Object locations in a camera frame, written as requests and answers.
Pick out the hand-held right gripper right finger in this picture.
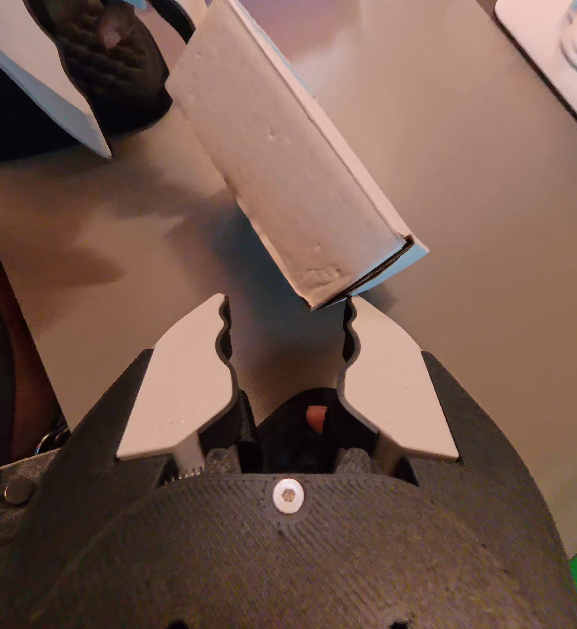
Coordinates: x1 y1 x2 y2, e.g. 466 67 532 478
337 295 460 472

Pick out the white tray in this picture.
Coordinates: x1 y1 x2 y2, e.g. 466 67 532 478
495 0 577 139

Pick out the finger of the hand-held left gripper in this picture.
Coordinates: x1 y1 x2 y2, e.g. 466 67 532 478
0 0 112 160

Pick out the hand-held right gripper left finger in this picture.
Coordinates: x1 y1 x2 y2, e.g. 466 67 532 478
116 294 240 480

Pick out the white cardboard box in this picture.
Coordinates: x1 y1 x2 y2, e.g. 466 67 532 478
166 0 429 310

